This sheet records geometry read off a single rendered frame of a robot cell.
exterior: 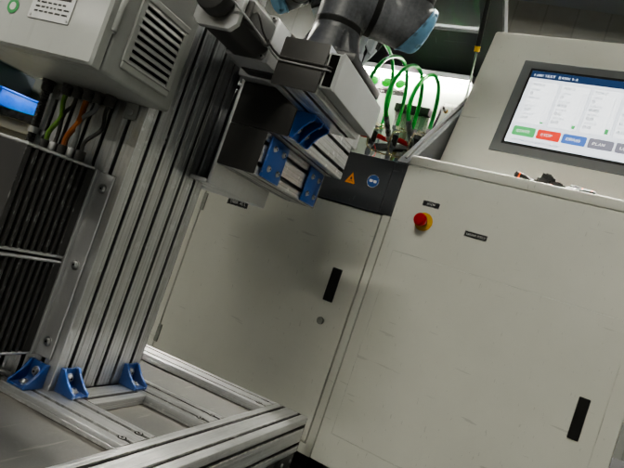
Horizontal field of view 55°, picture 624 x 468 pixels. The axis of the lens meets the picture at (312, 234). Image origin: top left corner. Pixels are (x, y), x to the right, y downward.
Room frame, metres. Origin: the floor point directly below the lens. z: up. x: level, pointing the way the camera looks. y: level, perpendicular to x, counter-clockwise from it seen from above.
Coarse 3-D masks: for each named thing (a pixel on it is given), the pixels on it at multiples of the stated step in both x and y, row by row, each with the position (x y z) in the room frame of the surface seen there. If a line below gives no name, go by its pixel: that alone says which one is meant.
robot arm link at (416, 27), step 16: (400, 0) 1.34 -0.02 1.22; (416, 0) 1.33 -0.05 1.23; (432, 0) 1.35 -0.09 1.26; (384, 16) 1.34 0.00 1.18; (400, 16) 1.34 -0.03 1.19; (416, 16) 1.34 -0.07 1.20; (432, 16) 1.35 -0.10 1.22; (384, 32) 1.36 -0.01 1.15; (400, 32) 1.35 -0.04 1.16; (416, 32) 1.35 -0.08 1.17; (400, 48) 1.40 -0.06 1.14; (416, 48) 1.38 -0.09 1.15
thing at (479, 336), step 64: (512, 64) 1.94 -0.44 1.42; (576, 64) 1.85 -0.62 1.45; (448, 192) 1.63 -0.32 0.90; (512, 192) 1.55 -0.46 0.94; (384, 256) 1.69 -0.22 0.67; (448, 256) 1.60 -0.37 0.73; (512, 256) 1.53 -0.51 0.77; (576, 256) 1.45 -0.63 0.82; (384, 320) 1.66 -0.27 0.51; (448, 320) 1.57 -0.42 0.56; (512, 320) 1.50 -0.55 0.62; (576, 320) 1.43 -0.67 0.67; (384, 384) 1.63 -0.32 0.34; (448, 384) 1.55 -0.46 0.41; (512, 384) 1.48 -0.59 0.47; (576, 384) 1.41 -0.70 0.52; (320, 448) 1.69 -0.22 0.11; (384, 448) 1.60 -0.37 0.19; (448, 448) 1.52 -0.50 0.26; (512, 448) 1.45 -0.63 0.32; (576, 448) 1.39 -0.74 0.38
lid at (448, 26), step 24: (456, 0) 2.05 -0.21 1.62; (480, 0) 1.98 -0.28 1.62; (504, 0) 1.94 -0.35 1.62; (456, 24) 2.12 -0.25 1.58; (504, 24) 2.01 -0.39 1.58; (384, 48) 2.36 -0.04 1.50; (432, 48) 2.24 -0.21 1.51; (456, 48) 2.18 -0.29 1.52; (480, 48) 2.13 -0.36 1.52; (456, 72) 2.26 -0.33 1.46
